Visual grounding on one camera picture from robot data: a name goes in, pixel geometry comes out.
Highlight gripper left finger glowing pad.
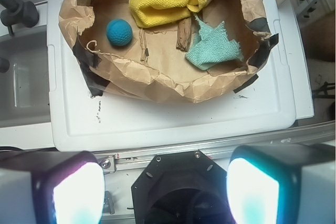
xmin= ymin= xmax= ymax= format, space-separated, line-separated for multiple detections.
xmin=1 ymin=151 xmax=105 ymax=223

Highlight white plastic bin lid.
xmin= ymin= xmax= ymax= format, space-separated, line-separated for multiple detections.
xmin=47 ymin=0 xmax=296 ymax=151

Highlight aluminium extrusion rail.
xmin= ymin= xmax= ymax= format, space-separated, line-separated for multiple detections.
xmin=94 ymin=121 xmax=335 ymax=173

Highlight light blue woven cloth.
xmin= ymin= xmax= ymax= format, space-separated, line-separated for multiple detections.
xmin=185 ymin=15 xmax=244 ymax=71

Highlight black octagonal mount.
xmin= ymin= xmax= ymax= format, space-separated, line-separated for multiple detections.
xmin=131 ymin=152 xmax=235 ymax=223

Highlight clear plastic container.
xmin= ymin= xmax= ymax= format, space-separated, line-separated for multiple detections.
xmin=1 ymin=26 xmax=50 ymax=127

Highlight brown wood piece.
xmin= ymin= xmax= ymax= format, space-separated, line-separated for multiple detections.
xmin=176 ymin=17 xmax=192 ymax=52

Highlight blue dimpled ball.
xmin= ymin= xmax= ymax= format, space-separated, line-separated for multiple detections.
xmin=106 ymin=19 xmax=133 ymax=47

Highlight yellow woven cloth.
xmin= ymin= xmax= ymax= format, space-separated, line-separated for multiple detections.
xmin=129 ymin=0 xmax=208 ymax=28

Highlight black knob handle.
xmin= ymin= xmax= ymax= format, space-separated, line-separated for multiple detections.
xmin=1 ymin=0 xmax=39 ymax=37

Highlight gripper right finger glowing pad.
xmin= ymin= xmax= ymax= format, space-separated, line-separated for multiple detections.
xmin=226 ymin=144 xmax=335 ymax=223

